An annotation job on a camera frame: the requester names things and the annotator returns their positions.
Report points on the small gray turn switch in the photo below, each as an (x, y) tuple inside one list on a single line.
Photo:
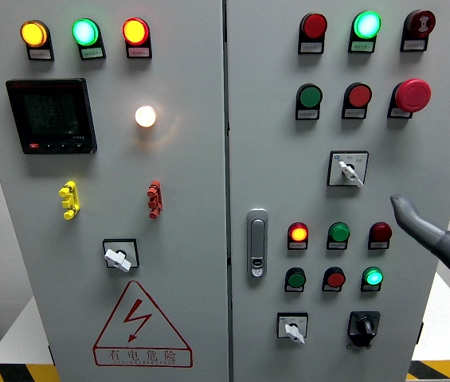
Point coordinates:
[(292, 329)]

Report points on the silver door lock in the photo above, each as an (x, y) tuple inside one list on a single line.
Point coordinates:
[(257, 242)]

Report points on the small red lit lamp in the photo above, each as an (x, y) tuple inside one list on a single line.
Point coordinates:
[(298, 233)]

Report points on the small green lit lamp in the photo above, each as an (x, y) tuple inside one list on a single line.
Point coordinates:
[(372, 276)]

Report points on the red warning triangle sticker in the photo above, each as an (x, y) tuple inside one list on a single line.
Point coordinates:
[(137, 318)]

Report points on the large green round lamp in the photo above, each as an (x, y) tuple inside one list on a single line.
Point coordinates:
[(366, 24), (85, 32)]

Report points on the large gray turn switch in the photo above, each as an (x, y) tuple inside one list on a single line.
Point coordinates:
[(350, 172)]

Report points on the small dark red lamp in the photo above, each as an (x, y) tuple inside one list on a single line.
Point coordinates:
[(380, 232)]

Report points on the large red lit lamp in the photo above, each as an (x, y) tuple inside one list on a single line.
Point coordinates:
[(135, 32)]

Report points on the small green unlit lamp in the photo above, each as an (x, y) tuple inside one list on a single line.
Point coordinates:
[(339, 232)]

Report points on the grey cabinet door with display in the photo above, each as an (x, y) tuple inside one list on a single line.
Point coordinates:
[(185, 179)]

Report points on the dark red buzzer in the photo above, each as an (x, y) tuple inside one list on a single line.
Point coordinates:
[(421, 23)]

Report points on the grey cabinet door with lock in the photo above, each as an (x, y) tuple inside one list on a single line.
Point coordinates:
[(280, 167)]

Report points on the white round lamp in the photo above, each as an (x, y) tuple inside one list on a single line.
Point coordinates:
[(145, 116)]

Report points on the large yellow round lamp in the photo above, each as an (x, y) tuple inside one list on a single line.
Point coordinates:
[(33, 33)]

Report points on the large red unlit lamp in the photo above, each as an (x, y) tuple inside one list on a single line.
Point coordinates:
[(314, 26)]

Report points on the large green push button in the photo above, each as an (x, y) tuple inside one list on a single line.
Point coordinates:
[(310, 96)]

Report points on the small red push button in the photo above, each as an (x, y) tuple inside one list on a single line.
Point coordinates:
[(335, 278)]

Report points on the large red push button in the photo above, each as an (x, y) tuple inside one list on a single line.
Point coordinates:
[(359, 95)]

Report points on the black yellow striped tape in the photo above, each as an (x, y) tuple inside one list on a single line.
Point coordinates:
[(443, 370), (13, 373)]

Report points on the small green push button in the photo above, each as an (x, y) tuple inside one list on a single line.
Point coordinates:
[(296, 279)]

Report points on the black display meter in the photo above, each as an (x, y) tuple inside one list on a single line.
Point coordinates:
[(51, 115)]

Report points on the large red stop button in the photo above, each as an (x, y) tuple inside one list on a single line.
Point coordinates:
[(412, 94)]

